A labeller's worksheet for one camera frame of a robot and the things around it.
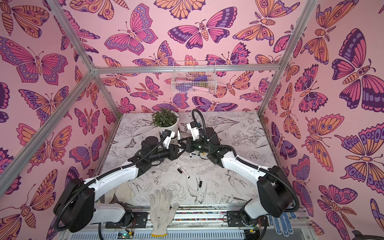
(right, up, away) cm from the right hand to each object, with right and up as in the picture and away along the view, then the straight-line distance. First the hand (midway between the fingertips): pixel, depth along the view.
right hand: (179, 140), depth 77 cm
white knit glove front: (-9, -37, 0) cm, 38 cm away
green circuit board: (-26, -46, -5) cm, 53 cm away
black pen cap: (+11, -26, +9) cm, 30 cm away
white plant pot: (-6, +6, +19) cm, 21 cm away
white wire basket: (+7, +34, +16) cm, 39 cm away
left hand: (+3, -4, +2) cm, 6 cm away
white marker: (+5, -11, +19) cm, 23 cm away
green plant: (-11, +12, +16) cm, 23 cm away
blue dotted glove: (+50, -40, -5) cm, 64 cm away
